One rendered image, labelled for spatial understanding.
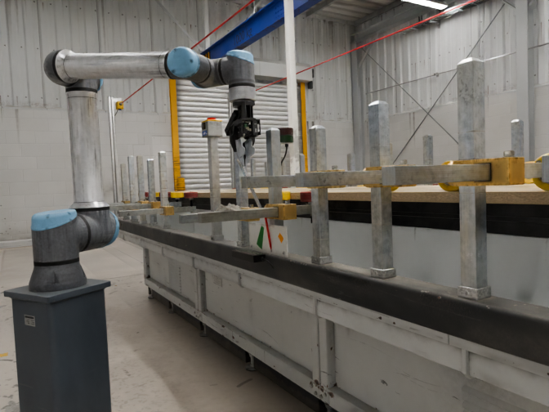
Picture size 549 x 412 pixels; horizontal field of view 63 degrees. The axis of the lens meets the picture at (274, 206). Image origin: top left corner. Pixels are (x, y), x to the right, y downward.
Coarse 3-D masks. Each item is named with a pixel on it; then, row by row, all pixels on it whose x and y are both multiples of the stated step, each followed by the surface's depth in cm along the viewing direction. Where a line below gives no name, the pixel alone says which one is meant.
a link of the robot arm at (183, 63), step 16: (176, 48) 137; (48, 64) 155; (64, 64) 155; (80, 64) 152; (96, 64) 150; (112, 64) 148; (128, 64) 145; (144, 64) 143; (160, 64) 141; (176, 64) 138; (192, 64) 137; (208, 64) 146; (64, 80) 158; (192, 80) 145
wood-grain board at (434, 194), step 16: (208, 192) 258; (224, 192) 237; (256, 192) 204; (336, 192) 154; (352, 192) 147; (368, 192) 140; (400, 192) 129; (416, 192) 124; (432, 192) 119; (448, 192) 115; (496, 192) 104; (512, 192) 100; (528, 192) 97; (544, 192) 94
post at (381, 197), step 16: (368, 112) 108; (384, 112) 107; (368, 128) 109; (384, 128) 107; (384, 144) 107; (384, 160) 107; (384, 192) 107; (384, 208) 107; (384, 224) 108; (384, 240) 108; (384, 256) 108
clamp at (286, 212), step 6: (270, 204) 150; (276, 204) 147; (282, 204) 144; (288, 204) 144; (294, 204) 145; (282, 210) 144; (288, 210) 144; (294, 210) 145; (282, 216) 144; (288, 216) 144; (294, 216) 145
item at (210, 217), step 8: (256, 208) 144; (264, 208) 144; (272, 208) 145; (304, 208) 152; (200, 216) 133; (208, 216) 134; (216, 216) 135; (224, 216) 136; (232, 216) 138; (240, 216) 139; (248, 216) 141; (256, 216) 142; (264, 216) 144; (272, 216) 145
